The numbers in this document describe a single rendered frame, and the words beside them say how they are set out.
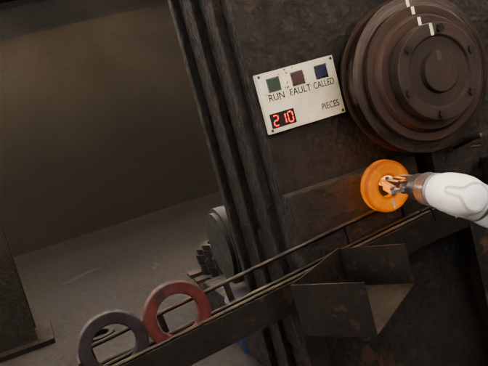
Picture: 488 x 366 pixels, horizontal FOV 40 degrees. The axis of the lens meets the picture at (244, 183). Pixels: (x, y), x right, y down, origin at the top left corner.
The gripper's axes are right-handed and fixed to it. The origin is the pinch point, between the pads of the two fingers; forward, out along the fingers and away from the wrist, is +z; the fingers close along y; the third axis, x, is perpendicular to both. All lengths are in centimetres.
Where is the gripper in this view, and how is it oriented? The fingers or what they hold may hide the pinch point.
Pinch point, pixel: (384, 180)
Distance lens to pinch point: 204.0
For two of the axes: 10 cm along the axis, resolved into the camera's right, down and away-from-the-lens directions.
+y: 9.0, -3.0, 3.1
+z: -3.5, -1.1, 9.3
